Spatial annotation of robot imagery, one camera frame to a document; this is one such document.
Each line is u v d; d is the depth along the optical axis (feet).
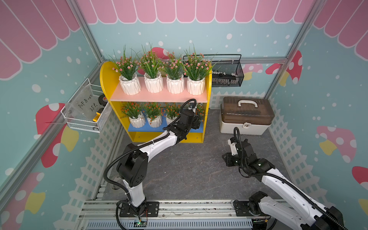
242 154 1.97
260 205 2.03
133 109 2.66
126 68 2.04
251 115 2.88
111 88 2.43
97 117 2.08
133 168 1.55
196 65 1.99
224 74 3.01
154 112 2.72
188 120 2.18
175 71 2.05
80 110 2.12
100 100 2.59
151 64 2.04
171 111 2.60
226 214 2.45
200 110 2.59
